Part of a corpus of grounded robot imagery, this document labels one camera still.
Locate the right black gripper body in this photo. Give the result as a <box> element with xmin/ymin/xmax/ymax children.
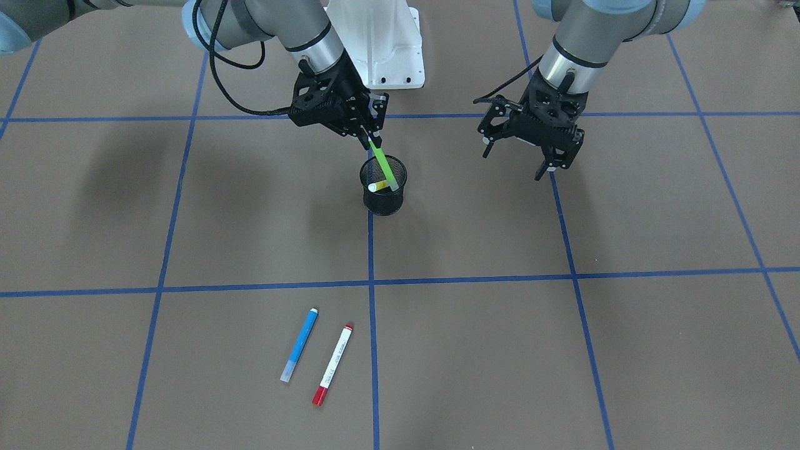
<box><xmin>288</xmin><ymin>53</ymin><xmax>375</xmax><ymax>139</ymax></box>

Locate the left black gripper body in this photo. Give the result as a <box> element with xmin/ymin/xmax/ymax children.
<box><xmin>477</xmin><ymin>69</ymin><xmax>588</xmax><ymax>150</ymax></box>

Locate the green highlighter pen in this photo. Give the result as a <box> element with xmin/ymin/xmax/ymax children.
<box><xmin>368</xmin><ymin>139</ymin><xmax>399</xmax><ymax>192</ymax></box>

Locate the yellow highlighter pen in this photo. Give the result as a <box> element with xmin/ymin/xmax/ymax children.
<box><xmin>367</xmin><ymin>179</ymin><xmax>391</xmax><ymax>192</ymax></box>

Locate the blue highlighter pen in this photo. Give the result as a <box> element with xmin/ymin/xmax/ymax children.
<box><xmin>279</xmin><ymin>307</ymin><xmax>318</xmax><ymax>384</ymax></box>

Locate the red cap white marker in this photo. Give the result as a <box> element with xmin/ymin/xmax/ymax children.
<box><xmin>312</xmin><ymin>324</ymin><xmax>354</xmax><ymax>407</ymax></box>

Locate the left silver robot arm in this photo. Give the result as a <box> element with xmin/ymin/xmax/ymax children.
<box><xmin>474</xmin><ymin>1</ymin><xmax>705</xmax><ymax>180</ymax></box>

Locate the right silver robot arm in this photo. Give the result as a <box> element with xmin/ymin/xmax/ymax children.
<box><xmin>1</xmin><ymin>1</ymin><xmax>389</xmax><ymax>150</ymax></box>

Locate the black mesh pen holder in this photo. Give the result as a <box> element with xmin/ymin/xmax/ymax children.
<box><xmin>359</xmin><ymin>156</ymin><xmax>408</xmax><ymax>216</ymax></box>

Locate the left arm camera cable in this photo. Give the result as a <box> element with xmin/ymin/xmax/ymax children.
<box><xmin>472</xmin><ymin>53</ymin><xmax>544</xmax><ymax>107</ymax></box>

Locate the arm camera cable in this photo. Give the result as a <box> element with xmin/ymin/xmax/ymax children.
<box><xmin>472</xmin><ymin>53</ymin><xmax>544</xmax><ymax>107</ymax></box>
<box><xmin>191</xmin><ymin>0</ymin><xmax>294</xmax><ymax>118</ymax></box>

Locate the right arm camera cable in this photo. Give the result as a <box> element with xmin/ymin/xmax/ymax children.
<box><xmin>191</xmin><ymin>0</ymin><xmax>294</xmax><ymax>118</ymax></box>

